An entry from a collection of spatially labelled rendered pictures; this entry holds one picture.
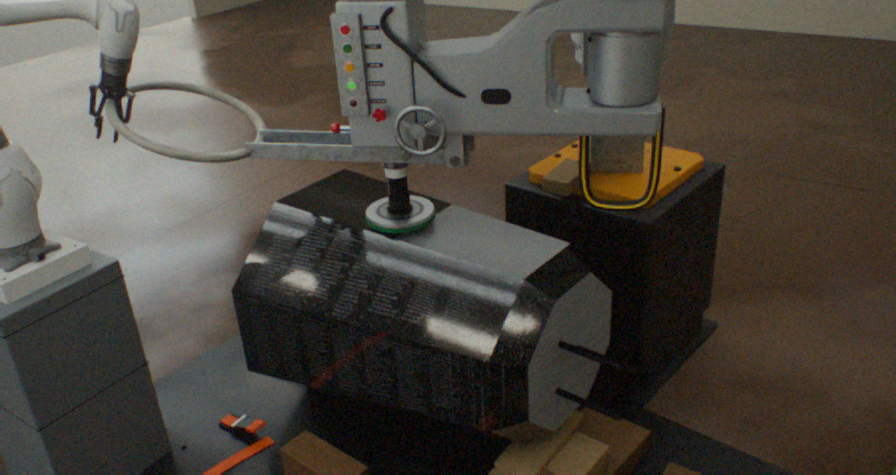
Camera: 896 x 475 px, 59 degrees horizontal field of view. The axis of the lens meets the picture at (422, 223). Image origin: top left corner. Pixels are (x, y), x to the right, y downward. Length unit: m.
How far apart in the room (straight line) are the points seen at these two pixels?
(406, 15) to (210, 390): 1.78
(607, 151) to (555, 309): 0.88
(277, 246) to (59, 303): 0.68
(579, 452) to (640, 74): 1.15
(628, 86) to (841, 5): 6.05
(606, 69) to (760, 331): 1.72
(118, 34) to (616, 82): 1.40
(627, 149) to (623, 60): 0.82
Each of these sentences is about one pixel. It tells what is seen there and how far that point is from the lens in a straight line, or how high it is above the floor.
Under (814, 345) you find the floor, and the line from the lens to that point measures 3.55.
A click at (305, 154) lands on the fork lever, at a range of 2.43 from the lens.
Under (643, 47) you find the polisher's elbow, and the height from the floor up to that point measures 1.41.
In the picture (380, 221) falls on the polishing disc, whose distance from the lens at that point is 2.42.
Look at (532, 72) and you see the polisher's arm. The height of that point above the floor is 1.35.
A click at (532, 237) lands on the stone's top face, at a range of 2.40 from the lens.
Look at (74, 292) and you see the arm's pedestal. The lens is 2.62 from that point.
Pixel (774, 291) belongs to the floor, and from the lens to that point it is 3.86.
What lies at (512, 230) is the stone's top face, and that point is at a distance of 2.44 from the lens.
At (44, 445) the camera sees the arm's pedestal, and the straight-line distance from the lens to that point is 2.77.
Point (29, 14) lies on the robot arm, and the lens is 2.59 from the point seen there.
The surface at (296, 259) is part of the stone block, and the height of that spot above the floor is 0.71.
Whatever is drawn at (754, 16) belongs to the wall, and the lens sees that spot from 8.31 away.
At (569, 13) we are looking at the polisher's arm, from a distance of 2.11.
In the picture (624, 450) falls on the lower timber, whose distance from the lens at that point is 2.75.
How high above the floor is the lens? 1.96
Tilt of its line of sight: 27 degrees down
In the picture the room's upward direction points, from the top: 4 degrees counter-clockwise
